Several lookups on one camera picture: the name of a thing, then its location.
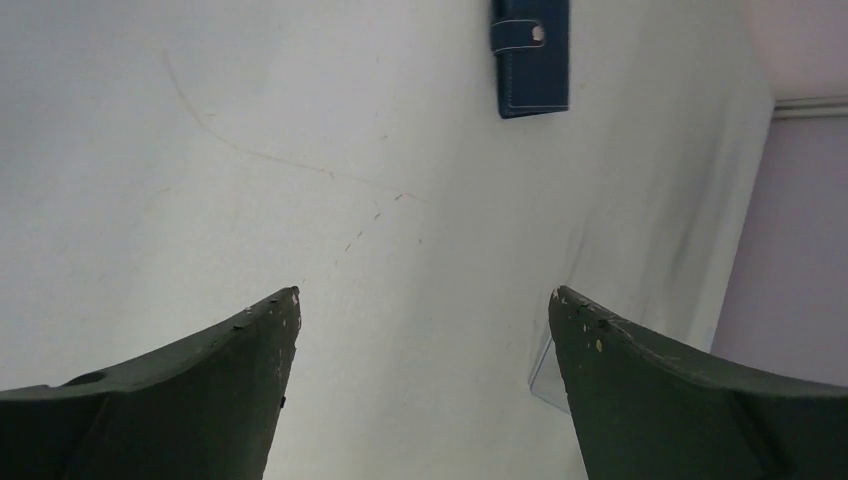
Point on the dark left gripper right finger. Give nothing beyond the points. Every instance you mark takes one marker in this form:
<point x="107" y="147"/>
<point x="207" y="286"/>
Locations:
<point x="645" y="406"/>

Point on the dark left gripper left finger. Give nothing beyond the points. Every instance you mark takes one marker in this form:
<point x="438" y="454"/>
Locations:
<point x="203" y="407"/>

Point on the clear plastic tray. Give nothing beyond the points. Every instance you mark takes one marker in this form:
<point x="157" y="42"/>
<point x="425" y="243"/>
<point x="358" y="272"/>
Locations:
<point x="545" y="379"/>

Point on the blue leather card holder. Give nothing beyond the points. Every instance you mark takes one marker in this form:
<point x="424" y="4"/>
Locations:
<point x="529" y="40"/>

